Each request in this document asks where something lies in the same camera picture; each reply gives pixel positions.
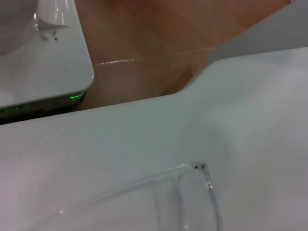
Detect clear white glasses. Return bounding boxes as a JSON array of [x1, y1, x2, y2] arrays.
[[56, 161, 223, 231]]

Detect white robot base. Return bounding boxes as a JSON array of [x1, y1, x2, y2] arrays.
[[0, 0, 95, 125]]

